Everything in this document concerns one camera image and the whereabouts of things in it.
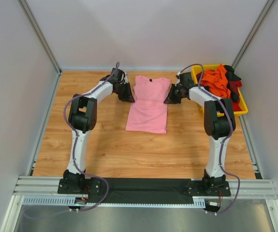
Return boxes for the pink t shirt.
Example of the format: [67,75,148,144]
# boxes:
[125,75,171,134]

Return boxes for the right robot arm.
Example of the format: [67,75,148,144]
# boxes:
[164,72,236,196]

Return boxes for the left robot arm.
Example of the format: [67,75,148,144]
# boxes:
[58,68,134,194]

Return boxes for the yellow plastic bin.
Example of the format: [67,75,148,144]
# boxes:
[191,64,248,116]

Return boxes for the orange t shirt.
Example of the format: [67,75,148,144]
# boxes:
[200,64,231,98]

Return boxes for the black t shirt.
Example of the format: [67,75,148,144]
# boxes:
[196,64,243,102]

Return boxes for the red t shirt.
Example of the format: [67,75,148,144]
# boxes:
[227,81,242,112]

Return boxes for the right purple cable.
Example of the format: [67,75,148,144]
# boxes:
[179,63,240,216]

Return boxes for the purple cable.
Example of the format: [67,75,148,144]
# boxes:
[63,61,120,211]
[179,63,240,216]

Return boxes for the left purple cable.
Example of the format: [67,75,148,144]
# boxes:
[63,61,120,211]

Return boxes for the right corner aluminium post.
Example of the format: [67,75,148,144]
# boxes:
[232,0,277,69]

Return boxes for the corner aluminium post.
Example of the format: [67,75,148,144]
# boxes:
[18,0,62,74]
[232,0,277,69]

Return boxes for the grey slotted cable duct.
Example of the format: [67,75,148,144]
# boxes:
[21,195,221,208]

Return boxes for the left corner aluminium post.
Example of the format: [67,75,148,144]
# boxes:
[18,0,62,74]

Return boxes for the aluminium frame rail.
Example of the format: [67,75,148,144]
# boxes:
[13,176,278,200]

